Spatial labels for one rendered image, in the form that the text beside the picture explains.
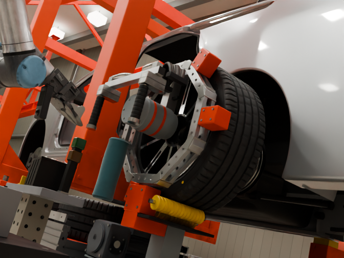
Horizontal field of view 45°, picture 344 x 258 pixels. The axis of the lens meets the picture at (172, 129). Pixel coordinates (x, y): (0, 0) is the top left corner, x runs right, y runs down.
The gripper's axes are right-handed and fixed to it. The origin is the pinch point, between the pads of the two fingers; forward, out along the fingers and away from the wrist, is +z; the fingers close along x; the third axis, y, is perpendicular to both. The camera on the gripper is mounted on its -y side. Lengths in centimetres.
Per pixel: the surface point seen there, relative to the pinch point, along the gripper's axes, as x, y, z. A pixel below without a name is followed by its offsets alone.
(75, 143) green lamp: 5.6, -3.1, 5.9
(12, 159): 245, 35, 63
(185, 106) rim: 1, 45, 31
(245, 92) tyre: -25, 54, 34
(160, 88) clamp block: -14.1, 28.4, 8.9
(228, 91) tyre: -26, 45, 26
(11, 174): 243, 25, 71
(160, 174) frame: -8.4, 8.8, 35.1
